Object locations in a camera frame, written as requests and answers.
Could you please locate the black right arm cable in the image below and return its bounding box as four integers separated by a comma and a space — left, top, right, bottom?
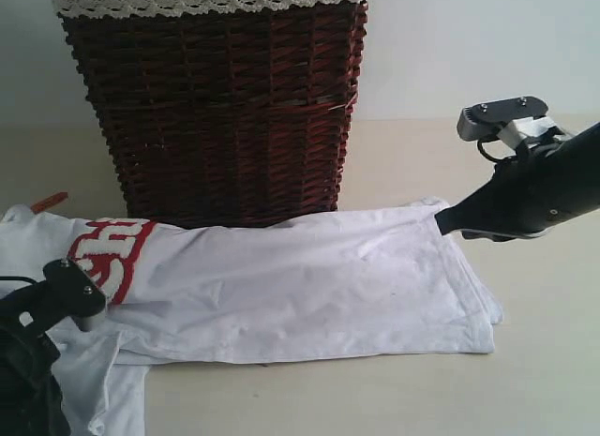
476, 139, 517, 164

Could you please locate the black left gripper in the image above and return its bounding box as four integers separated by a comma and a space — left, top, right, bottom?
1, 280, 70, 435

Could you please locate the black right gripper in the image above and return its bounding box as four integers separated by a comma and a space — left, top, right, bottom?
435, 144, 599, 241

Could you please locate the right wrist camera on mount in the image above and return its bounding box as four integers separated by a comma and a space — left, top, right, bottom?
457, 96, 573, 152

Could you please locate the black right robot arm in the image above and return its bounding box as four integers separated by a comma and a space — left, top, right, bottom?
435, 124, 599, 242

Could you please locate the dark red wicker basket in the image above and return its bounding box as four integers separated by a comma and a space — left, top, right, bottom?
62, 1, 368, 228

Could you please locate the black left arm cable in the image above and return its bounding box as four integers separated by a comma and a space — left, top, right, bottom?
0, 275, 38, 292

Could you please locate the white t-shirt with red lettering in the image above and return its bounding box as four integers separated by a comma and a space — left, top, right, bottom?
1, 198, 503, 435

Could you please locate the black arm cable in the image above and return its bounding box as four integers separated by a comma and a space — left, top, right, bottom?
476, 139, 517, 164
0, 275, 38, 292

